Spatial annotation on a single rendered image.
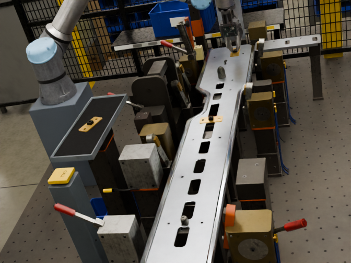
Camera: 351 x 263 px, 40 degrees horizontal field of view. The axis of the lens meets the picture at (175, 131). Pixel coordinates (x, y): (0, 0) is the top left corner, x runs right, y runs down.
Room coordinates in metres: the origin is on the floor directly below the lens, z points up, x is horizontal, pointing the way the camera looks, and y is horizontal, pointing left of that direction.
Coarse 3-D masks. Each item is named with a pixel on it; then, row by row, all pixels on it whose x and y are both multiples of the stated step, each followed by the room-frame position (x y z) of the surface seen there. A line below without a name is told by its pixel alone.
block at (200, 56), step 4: (196, 48) 2.04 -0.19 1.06; (200, 48) 2.03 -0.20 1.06; (196, 52) 2.04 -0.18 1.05; (200, 52) 2.03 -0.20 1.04; (196, 56) 2.04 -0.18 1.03; (200, 56) 2.03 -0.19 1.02; (196, 60) 2.04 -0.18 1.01; (200, 60) 2.03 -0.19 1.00; (200, 64) 2.04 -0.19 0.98; (200, 68) 2.04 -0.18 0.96; (200, 72) 2.04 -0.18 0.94
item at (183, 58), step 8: (184, 56) 2.01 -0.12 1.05; (184, 64) 1.96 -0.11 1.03; (192, 64) 1.95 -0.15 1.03; (184, 72) 1.97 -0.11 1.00; (192, 72) 1.96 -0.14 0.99; (192, 80) 1.96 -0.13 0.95; (192, 88) 1.97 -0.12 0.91; (192, 96) 1.97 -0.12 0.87; (200, 96) 1.97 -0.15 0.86; (192, 104) 1.97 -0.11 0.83; (200, 104) 1.96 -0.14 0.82; (200, 112) 1.96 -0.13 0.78
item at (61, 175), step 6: (60, 168) 1.17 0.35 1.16; (66, 168) 1.16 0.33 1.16; (72, 168) 1.16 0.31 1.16; (54, 174) 1.15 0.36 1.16; (60, 174) 1.14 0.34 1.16; (66, 174) 1.13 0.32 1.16; (72, 174) 1.14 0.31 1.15; (48, 180) 1.13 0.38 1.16; (54, 180) 1.12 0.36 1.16; (60, 180) 1.11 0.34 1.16; (66, 180) 1.10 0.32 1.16
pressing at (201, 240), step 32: (224, 96) 1.65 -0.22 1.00; (192, 128) 1.47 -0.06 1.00; (224, 128) 1.42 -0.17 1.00; (192, 160) 1.28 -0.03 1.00; (224, 160) 1.23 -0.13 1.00; (224, 192) 1.09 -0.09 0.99; (160, 224) 1.01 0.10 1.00; (192, 224) 0.98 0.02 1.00; (160, 256) 0.90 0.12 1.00; (192, 256) 0.87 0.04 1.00
